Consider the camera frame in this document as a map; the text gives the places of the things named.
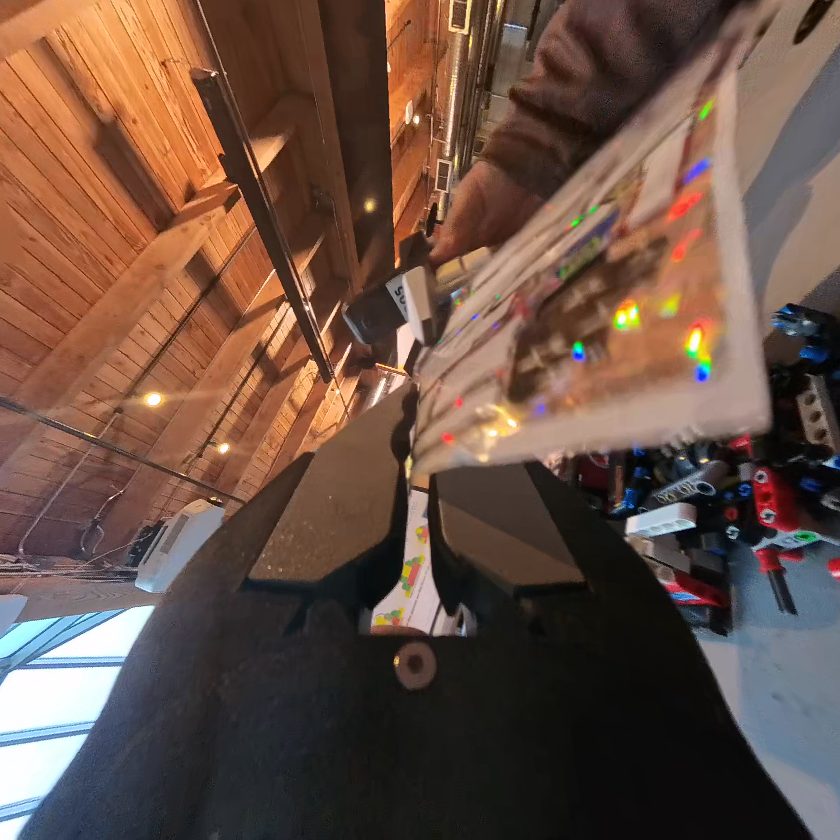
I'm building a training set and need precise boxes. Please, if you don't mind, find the person's right forearm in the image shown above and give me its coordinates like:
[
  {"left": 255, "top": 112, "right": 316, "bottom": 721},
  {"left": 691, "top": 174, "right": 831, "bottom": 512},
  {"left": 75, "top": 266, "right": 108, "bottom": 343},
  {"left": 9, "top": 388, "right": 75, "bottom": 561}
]
[{"left": 479, "top": 0, "right": 749, "bottom": 201}]

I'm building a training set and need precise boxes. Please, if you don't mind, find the printed instruction sheet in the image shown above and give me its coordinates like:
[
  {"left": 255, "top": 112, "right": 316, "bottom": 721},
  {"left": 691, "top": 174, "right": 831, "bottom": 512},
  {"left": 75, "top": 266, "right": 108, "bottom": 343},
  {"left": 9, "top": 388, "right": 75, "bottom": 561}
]
[{"left": 371, "top": 489, "right": 442, "bottom": 636}]

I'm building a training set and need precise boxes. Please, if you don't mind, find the metal ceiling duct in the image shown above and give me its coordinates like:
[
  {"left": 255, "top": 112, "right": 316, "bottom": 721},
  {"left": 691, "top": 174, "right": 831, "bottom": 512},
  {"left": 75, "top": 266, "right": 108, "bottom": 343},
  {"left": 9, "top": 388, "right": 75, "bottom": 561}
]
[{"left": 436, "top": 0, "right": 506, "bottom": 198}]

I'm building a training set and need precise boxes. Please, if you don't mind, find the holographic sticker sheet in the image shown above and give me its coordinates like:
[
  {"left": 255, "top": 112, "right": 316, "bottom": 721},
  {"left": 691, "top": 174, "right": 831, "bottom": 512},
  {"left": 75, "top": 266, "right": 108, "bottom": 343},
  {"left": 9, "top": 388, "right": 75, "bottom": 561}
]
[{"left": 407, "top": 59, "right": 774, "bottom": 476}]

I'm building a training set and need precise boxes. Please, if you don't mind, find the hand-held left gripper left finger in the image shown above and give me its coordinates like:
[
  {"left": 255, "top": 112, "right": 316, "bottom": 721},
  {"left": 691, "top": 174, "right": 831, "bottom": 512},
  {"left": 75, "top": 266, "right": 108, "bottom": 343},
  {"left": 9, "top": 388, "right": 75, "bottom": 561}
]
[{"left": 248, "top": 384, "right": 417, "bottom": 634}]

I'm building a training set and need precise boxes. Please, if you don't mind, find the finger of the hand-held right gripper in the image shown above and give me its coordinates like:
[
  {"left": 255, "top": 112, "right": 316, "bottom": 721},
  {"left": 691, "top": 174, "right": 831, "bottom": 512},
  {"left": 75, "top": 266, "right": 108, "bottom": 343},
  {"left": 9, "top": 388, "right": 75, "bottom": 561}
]
[{"left": 402, "top": 264, "right": 441, "bottom": 347}]

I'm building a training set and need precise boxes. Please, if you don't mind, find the glass skylight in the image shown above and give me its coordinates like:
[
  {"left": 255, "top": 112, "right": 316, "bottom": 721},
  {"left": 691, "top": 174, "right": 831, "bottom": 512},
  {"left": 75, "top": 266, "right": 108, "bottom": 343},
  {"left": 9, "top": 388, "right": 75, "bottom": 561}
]
[{"left": 0, "top": 604, "right": 155, "bottom": 840}]

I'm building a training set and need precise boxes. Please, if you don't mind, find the red toy brick race car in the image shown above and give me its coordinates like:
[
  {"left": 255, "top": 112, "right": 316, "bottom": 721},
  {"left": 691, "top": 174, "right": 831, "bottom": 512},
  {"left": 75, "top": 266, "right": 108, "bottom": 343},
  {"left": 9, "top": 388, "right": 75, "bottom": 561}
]
[{"left": 571, "top": 305, "right": 840, "bottom": 637}]

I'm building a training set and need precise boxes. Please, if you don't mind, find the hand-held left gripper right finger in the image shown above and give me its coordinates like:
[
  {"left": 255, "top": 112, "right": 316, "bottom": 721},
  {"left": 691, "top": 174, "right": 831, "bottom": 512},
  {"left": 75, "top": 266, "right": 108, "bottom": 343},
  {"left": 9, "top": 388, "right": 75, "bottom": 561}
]
[{"left": 428, "top": 461, "right": 586, "bottom": 632}]

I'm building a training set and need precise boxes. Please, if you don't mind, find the grey desk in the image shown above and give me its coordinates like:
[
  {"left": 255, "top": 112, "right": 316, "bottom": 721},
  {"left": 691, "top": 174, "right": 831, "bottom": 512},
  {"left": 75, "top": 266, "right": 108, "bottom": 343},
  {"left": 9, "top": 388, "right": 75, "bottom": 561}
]
[{"left": 696, "top": 0, "right": 840, "bottom": 840}]

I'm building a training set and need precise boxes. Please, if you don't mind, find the person's right hand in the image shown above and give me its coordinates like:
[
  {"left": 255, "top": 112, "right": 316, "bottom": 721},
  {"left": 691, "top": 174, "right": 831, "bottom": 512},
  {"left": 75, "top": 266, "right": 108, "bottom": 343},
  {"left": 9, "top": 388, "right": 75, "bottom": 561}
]
[{"left": 430, "top": 161, "right": 547, "bottom": 265}]

